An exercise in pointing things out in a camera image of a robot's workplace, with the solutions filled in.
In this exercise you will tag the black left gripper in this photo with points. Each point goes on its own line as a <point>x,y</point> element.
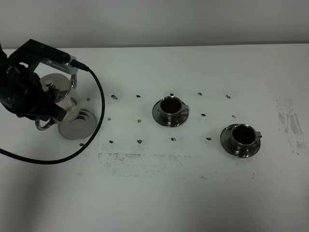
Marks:
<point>21,92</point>

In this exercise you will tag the stainless steel teapot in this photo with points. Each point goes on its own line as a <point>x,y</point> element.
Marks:
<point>62,91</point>

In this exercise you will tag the steel teapot coaster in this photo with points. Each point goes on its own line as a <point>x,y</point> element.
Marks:
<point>81,127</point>

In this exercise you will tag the steel saucer near centre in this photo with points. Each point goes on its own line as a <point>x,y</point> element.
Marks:
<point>163,122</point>

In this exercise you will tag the steel saucer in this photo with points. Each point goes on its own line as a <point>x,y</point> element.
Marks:
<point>163,122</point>
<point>234,150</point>

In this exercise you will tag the steel teacup near centre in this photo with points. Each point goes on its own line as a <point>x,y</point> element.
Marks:
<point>172,107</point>

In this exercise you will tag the steel teacup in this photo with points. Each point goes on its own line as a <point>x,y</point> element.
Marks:
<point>172,107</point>
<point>244,135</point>

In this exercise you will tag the steel saucer far right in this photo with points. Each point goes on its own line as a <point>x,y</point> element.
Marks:
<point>234,150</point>

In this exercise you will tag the steel teacup far right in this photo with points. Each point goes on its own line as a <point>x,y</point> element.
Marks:
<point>244,135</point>

